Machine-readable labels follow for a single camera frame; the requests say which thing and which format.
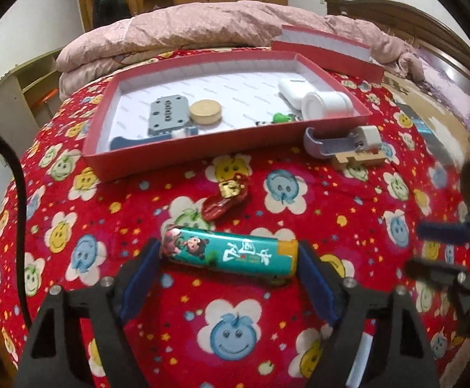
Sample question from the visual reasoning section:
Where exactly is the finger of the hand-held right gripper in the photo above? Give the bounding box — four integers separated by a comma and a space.
405, 259, 470, 338
416, 208, 470, 251

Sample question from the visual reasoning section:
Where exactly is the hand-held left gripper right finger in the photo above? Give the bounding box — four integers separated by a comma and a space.
297, 240, 442, 388

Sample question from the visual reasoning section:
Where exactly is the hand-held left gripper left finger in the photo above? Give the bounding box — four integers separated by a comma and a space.
15, 238, 162, 388

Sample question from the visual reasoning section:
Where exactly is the teal printed lighter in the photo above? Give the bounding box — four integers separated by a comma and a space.
160, 225, 299, 286

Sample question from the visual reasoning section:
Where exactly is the blue and white tool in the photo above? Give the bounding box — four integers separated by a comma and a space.
110, 126, 199, 150

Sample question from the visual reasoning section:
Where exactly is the red cardboard box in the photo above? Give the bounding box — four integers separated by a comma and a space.
82, 50, 373, 182

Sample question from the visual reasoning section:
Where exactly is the grey plate with holes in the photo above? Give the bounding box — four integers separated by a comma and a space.
148, 95, 191, 138

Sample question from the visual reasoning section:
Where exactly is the white plastic cylinder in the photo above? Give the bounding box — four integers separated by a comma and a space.
302, 90, 355, 121

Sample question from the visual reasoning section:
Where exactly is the round wooden disc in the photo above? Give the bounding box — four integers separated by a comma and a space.
189, 100, 223, 124

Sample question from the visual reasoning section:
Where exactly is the white earbuds case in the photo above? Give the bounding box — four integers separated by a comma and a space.
277, 78, 314, 110

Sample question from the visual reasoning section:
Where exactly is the red smiley flower blanket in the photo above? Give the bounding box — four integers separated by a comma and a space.
0, 46, 470, 388

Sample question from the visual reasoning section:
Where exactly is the wooden phone stand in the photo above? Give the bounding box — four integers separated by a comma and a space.
332, 147, 385, 171

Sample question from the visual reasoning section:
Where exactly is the white charger plug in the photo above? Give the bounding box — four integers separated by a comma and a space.
350, 125, 382, 150

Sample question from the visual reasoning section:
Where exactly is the brown patterned blanket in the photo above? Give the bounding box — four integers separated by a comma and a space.
380, 70, 470, 162

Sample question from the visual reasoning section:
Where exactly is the grey plastic curved part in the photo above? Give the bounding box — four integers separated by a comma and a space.
303, 126, 361, 159

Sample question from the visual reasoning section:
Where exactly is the purple floral pillow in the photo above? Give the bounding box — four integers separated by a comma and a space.
415, 44, 470, 130

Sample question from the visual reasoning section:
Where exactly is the red box lid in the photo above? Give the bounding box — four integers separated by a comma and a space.
271, 24, 385, 85

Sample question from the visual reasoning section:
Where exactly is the dark wooden headboard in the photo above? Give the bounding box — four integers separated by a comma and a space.
325, 0, 470, 138

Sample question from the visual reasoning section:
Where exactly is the low open bookshelf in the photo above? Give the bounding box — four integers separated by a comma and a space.
0, 48, 64, 154

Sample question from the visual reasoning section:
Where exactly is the pink floral quilt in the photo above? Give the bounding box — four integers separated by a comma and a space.
55, 0, 425, 102

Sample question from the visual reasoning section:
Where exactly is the black backpack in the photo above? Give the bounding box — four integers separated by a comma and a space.
91, 0, 133, 31

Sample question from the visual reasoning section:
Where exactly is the black cable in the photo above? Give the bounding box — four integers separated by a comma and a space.
0, 127, 34, 328

